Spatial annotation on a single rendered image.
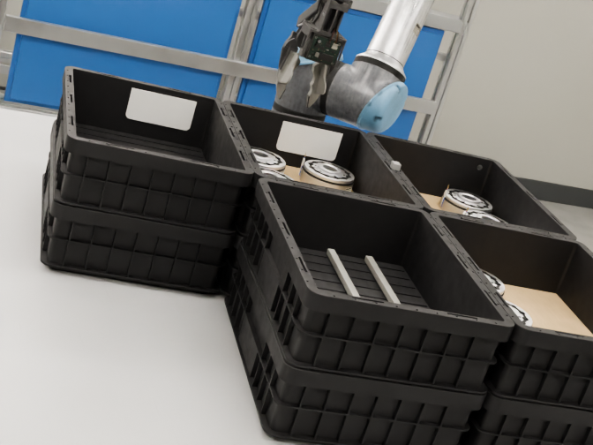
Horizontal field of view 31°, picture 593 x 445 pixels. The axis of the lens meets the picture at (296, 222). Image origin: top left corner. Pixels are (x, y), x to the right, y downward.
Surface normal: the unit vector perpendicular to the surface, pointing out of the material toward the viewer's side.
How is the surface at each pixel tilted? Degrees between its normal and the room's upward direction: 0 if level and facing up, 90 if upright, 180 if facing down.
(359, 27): 90
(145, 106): 90
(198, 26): 90
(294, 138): 90
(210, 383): 0
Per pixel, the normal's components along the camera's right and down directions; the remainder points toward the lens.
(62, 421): 0.28, -0.90
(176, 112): 0.20, 0.41
